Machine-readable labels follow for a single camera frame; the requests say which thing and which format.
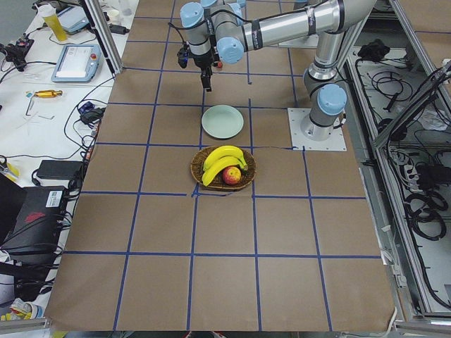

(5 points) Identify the teach pendant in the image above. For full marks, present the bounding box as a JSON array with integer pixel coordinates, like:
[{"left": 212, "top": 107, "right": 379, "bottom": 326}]
[
  {"left": 57, "top": 6, "right": 89, "bottom": 35},
  {"left": 51, "top": 44, "right": 101, "bottom": 83}
]

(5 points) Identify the teach pendant far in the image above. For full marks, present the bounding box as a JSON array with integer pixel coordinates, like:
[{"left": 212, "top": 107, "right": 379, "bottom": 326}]
[{"left": 57, "top": 6, "right": 89, "bottom": 35}]

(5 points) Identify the light green plate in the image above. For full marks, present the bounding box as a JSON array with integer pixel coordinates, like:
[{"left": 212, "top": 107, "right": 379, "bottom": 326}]
[{"left": 202, "top": 105, "right": 244, "bottom": 139}]

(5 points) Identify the red apple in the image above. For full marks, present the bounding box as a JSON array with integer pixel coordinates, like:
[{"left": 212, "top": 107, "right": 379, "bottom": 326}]
[{"left": 222, "top": 166, "right": 242, "bottom": 185}]

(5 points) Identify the brown wicker basket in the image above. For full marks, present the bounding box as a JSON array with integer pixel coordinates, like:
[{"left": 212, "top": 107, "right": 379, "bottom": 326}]
[{"left": 190, "top": 146, "right": 257, "bottom": 191}]

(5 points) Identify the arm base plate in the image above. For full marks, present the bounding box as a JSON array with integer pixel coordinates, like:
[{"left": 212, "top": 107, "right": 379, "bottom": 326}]
[{"left": 288, "top": 108, "right": 347, "bottom": 151}]

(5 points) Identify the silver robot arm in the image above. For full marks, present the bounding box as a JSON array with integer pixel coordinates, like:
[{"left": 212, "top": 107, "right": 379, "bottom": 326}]
[{"left": 177, "top": 0, "right": 375, "bottom": 142}]

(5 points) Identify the black computer case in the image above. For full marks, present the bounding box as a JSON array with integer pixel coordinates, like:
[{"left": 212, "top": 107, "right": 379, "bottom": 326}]
[{"left": 1, "top": 175, "right": 69, "bottom": 255}]

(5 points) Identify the teach pendant near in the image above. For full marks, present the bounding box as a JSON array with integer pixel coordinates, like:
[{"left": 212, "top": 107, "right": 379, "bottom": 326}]
[{"left": 51, "top": 44, "right": 101, "bottom": 83}]

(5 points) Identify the black power adapter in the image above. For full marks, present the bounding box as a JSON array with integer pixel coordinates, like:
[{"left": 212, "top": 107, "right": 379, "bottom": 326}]
[{"left": 36, "top": 160, "right": 82, "bottom": 180}]

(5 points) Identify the yellow banana bunch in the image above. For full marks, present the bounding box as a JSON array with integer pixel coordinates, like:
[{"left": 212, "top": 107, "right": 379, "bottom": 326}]
[{"left": 202, "top": 145, "right": 247, "bottom": 186}]

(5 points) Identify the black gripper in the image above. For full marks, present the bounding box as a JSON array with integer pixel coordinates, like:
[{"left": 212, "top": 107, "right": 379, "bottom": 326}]
[{"left": 190, "top": 45, "right": 216, "bottom": 92}]

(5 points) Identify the yellow bottle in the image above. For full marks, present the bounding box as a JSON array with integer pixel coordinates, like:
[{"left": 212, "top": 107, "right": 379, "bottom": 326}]
[{"left": 38, "top": 4, "right": 68, "bottom": 42}]

